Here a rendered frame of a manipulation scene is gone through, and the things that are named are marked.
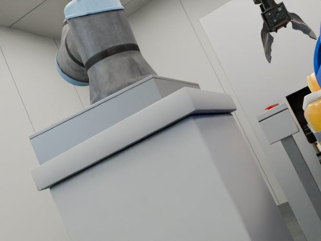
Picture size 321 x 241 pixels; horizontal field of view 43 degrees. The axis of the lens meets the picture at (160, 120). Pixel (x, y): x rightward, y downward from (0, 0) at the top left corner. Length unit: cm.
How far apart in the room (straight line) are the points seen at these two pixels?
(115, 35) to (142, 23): 517
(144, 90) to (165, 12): 521
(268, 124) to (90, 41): 70
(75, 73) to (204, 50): 470
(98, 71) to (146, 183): 25
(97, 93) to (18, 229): 308
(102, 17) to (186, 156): 33
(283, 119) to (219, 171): 71
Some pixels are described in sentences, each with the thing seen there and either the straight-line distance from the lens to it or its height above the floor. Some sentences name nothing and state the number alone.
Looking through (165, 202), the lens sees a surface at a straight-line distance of 64.
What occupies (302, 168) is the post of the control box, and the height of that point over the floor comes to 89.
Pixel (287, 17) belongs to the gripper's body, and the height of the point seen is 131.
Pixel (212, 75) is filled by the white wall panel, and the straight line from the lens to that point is 552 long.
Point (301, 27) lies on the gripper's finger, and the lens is 131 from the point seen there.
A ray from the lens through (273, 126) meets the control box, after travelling 130.
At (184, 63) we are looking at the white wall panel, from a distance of 564.
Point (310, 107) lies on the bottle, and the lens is 129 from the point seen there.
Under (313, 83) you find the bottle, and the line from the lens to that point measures 143.
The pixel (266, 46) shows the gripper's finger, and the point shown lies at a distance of 128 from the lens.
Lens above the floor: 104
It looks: 8 degrees up
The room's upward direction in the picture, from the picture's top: 25 degrees counter-clockwise
